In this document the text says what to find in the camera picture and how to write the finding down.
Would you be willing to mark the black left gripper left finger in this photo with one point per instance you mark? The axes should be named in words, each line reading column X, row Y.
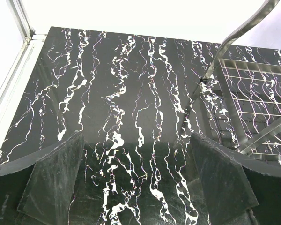
column 37, row 188

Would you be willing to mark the stainless steel dish rack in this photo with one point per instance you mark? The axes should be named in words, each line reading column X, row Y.
column 246, row 92

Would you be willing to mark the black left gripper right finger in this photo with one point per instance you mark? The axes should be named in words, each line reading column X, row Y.
column 238, row 189

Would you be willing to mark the aluminium frame rail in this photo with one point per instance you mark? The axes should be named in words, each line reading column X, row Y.
column 16, row 32

